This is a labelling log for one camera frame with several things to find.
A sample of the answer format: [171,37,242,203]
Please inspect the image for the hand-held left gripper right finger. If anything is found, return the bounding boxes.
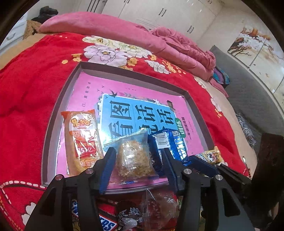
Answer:
[161,148,255,231]

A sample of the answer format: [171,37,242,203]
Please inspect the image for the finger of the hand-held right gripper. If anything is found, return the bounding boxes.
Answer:
[217,163,252,186]
[190,155,220,177]

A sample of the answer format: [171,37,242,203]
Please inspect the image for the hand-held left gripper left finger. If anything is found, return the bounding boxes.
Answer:
[23,147,117,231]

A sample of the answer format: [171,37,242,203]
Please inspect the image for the yellow snack packet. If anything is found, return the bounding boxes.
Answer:
[198,148,222,165]

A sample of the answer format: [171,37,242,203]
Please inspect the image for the clear meat floss pastry packet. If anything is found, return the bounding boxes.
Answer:
[103,129,160,185]

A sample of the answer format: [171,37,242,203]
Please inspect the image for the blue biscuit packet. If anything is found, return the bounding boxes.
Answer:
[148,128,189,177]

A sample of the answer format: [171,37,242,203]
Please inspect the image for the orange bread packet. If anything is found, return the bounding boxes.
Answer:
[61,109,104,177]

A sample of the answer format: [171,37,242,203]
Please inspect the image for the brown chocolate bar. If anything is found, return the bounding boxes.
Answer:
[70,197,119,231]

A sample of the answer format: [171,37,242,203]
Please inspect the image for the shallow grey cardboard box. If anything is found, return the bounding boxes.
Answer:
[41,62,214,195]

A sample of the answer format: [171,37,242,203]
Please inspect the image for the dark patterned cloth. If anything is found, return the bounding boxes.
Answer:
[235,113,258,148]

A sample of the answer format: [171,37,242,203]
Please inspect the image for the brown wrapped candy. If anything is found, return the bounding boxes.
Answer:
[116,205,143,228]

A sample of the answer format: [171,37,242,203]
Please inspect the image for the grey padded headboard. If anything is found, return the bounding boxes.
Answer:
[210,44,284,143]

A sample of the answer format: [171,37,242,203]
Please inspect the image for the colourful clothes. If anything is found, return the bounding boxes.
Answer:
[213,67,231,86]

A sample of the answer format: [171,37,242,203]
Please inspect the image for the crumpled pink quilt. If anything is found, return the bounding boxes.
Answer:
[151,26,217,81]

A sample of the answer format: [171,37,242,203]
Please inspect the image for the folded pink duvet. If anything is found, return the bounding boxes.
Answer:
[39,13,229,98]

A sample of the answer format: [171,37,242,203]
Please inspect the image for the white wardrobe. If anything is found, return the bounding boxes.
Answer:
[75,0,222,40]

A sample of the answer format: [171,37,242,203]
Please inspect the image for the brown fuzzy cloth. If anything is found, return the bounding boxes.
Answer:
[22,20,45,40]

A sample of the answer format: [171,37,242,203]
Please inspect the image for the white drawer chest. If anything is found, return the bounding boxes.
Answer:
[0,13,29,54]

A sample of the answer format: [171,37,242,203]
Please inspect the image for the black bag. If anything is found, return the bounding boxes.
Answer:
[37,6,59,24]

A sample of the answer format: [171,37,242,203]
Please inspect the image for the flower wall painting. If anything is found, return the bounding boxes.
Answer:
[227,27,284,94]

